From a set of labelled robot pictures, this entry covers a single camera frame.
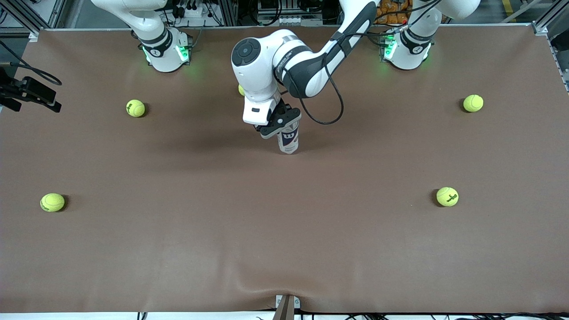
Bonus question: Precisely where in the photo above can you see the white blue tennis ball can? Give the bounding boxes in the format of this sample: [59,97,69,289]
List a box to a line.
[277,118,300,155]

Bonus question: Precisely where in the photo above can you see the long white power strip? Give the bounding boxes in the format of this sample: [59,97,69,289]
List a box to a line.
[257,16,324,26]

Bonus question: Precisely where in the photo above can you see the brown table mat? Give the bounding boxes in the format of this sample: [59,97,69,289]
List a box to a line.
[0,24,569,314]

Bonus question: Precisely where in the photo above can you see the white power strip black plugs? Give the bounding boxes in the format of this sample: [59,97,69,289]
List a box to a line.
[173,0,215,19]

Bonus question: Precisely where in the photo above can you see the bag of orange items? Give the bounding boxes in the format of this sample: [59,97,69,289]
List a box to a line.
[376,0,412,25]

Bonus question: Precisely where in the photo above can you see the brown mounting bar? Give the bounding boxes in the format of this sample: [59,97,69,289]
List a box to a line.
[272,295,296,320]

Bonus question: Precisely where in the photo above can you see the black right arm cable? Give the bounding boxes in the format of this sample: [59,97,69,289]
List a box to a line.
[0,41,62,86]

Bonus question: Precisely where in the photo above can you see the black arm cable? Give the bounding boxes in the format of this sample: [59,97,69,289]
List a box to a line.
[299,0,445,125]
[0,41,62,86]

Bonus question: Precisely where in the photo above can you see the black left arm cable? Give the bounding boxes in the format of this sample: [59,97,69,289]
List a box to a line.
[299,0,445,125]

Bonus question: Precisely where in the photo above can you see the aluminium frame post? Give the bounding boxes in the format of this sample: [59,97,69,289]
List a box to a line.
[218,0,239,26]

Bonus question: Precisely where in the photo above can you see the silver metal bracket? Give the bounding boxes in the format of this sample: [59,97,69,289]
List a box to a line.
[275,295,301,310]

